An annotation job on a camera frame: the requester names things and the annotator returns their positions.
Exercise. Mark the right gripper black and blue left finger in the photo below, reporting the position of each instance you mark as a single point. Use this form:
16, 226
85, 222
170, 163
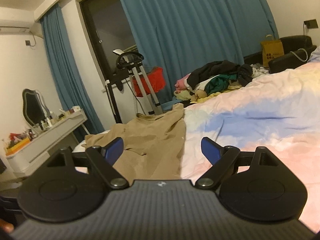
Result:
69, 186

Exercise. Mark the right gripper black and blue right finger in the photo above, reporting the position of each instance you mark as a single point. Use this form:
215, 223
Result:
255, 186

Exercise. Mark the beige garment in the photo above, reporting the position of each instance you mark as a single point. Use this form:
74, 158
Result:
153, 145

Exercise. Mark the pile of mixed clothes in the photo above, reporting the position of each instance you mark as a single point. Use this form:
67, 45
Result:
215, 85

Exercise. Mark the white dressing table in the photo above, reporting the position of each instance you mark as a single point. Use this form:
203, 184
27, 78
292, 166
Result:
31, 156

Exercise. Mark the pink and blue bed duvet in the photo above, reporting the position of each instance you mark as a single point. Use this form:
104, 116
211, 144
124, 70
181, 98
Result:
279, 111

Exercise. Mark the black framed vanity mirror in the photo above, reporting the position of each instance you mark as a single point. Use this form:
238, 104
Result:
35, 110

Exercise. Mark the narrow teal curtain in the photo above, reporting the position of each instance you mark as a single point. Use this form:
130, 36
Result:
66, 76

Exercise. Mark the red cloth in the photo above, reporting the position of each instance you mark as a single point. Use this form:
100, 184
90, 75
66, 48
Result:
156, 79

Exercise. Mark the exercise bike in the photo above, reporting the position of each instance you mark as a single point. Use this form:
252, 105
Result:
142, 84

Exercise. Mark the yellow paper bag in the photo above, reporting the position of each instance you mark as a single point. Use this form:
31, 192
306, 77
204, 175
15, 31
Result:
271, 48

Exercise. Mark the black sofa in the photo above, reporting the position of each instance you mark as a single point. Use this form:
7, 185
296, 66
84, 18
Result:
297, 51

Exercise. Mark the dark window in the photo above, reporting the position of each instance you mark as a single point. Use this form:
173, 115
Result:
108, 29

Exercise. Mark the white air conditioner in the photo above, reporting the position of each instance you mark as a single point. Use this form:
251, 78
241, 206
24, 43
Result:
15, 27

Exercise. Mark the large teal curtain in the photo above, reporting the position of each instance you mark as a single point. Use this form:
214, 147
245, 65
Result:
182, 35

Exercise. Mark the small wall switch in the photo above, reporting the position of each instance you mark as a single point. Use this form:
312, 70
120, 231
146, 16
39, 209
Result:
28, 42

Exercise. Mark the black wall socket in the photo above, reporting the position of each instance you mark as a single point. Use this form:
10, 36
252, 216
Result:
311, 24

